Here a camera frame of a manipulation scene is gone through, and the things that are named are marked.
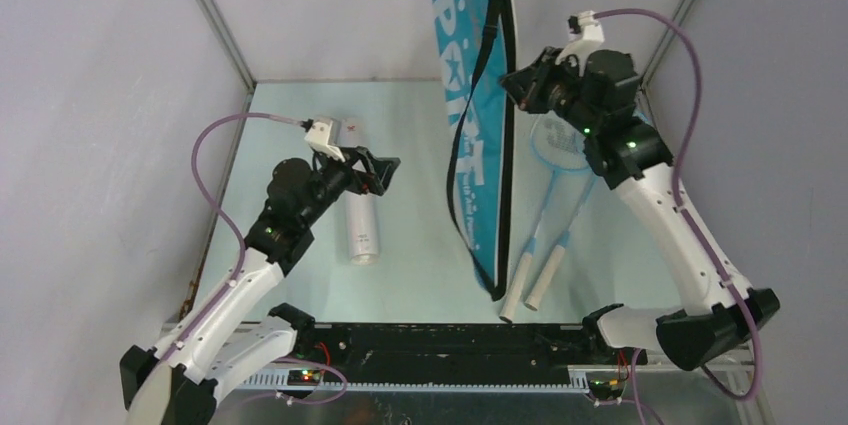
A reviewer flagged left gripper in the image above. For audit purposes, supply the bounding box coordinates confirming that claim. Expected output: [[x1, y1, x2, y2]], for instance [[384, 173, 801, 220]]
[[301, 143, 400, 227]]

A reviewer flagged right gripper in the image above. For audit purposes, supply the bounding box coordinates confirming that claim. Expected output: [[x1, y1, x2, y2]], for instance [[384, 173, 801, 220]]
[[499, 47, 599, 136]]

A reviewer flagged white shuttlecock tube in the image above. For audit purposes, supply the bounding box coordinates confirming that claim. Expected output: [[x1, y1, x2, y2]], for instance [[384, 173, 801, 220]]
[[339, 117, 380, 266]]

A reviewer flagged blue badminton racket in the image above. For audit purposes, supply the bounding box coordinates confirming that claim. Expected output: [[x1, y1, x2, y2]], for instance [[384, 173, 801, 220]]
[[524, 176, 596, 311], [499, 114, 588, 324]]

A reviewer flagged blue racket cover bag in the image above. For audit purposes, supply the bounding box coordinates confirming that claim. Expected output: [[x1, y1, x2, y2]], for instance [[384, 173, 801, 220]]
[[431, 0, 517, 301]]

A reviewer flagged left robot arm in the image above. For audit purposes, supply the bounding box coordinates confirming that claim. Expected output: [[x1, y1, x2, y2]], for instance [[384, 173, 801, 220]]
[[120, 146, 401, 424]]

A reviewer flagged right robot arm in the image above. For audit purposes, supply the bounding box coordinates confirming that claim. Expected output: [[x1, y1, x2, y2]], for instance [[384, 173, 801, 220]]
[[498, 47, 780, 371]]

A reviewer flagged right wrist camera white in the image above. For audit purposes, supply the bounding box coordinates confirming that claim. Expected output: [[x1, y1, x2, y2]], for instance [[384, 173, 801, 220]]
[[555, 10, 605, 66]]

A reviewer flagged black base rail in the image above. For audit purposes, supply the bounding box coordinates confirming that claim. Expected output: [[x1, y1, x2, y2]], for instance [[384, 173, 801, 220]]
[[293, 322, 633, 387]]

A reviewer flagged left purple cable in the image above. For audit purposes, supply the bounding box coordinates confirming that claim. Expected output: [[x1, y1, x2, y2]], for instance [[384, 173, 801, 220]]
[[158, 111, 307, 364]]

